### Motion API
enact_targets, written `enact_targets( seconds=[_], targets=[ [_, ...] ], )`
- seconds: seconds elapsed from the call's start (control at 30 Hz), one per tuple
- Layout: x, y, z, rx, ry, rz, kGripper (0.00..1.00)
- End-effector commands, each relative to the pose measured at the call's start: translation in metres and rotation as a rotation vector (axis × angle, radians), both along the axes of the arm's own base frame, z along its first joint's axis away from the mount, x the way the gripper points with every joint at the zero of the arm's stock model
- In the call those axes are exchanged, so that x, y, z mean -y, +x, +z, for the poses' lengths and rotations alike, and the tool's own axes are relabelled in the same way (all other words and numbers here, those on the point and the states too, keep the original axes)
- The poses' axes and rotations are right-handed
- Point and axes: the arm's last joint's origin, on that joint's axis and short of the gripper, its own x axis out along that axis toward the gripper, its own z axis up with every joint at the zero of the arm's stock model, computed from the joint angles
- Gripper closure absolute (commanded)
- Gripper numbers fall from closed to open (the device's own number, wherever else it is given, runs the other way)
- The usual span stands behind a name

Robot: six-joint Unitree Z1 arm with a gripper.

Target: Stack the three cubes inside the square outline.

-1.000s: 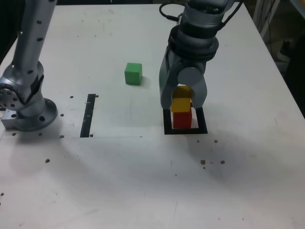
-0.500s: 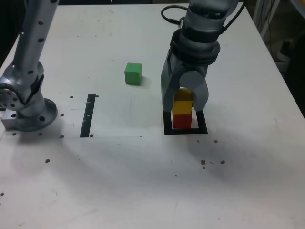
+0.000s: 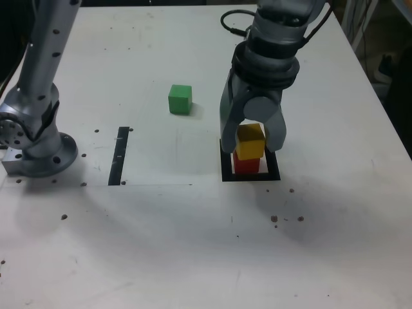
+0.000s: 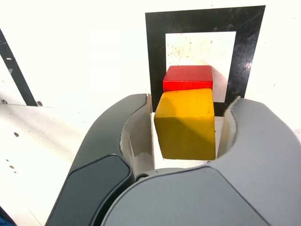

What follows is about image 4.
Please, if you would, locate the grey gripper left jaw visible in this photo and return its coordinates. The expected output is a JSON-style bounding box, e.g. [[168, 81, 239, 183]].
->
[[44, 93, 156, 226]]

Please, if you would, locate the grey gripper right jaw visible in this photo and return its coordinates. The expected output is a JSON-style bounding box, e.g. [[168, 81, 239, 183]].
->
[[100, 96, 301, 226]]

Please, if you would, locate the yellow cube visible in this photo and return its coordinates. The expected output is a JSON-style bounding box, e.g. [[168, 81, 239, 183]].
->
[[154, 88, 216, 161]]

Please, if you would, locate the red cube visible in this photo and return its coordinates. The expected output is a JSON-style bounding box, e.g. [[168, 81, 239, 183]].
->
[[163, 65, 214, 93]]

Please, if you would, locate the black tape square outline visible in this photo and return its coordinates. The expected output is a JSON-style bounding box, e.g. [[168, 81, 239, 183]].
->
[[145, 5, 266, 117]]

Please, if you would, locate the black tape strip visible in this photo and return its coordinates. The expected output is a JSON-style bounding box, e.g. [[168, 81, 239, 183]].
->
[[0, 28, 40, 107]]

